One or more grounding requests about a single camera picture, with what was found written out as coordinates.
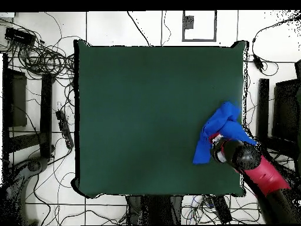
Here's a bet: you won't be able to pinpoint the blue shirt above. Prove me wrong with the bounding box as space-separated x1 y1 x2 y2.
192 100 257 165

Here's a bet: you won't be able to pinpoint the long black power strip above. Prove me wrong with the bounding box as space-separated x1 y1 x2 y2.
209 195 233 224

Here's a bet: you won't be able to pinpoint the dark green table cloth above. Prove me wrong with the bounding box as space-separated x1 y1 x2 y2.
71 39 249 198

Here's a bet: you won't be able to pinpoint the black power adapter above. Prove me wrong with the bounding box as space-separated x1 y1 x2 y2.
252 54 264 71

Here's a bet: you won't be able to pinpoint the small dark grey square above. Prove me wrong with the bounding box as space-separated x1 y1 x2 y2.
183 15 195 29

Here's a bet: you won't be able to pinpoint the grey stand base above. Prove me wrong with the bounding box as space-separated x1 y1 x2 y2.
4 156 50 226

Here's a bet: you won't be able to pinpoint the black electronics box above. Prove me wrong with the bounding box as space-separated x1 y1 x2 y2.
4 26 36 46

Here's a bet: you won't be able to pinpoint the black metal stand frame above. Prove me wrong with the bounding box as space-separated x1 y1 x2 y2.
255 59 301 163
2 53 53 163

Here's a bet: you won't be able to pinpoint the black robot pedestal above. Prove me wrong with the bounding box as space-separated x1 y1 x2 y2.
125 194 183 225

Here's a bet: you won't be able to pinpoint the tangled black cables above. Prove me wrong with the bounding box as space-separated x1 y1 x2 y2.
0 18 76 81

